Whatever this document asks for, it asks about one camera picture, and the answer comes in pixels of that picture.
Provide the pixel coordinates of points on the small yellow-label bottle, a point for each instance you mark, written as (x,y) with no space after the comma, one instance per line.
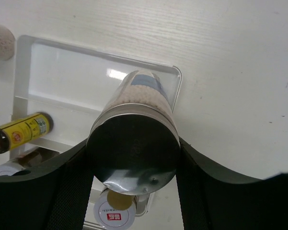
(119,201)
(24,130)

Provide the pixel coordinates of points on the white three-compartment tray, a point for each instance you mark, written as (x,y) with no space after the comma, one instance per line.
(74,85)

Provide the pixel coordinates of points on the tall blue-label shaker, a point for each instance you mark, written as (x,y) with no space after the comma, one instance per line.
(133,146)
(7,41)

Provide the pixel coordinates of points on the white-lid spice jar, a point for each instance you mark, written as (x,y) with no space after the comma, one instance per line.
(110,218)
(28,159)

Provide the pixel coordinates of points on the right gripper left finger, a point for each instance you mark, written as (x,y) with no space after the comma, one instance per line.
(53,195)

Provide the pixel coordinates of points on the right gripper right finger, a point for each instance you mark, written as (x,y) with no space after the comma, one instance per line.
(213,197)

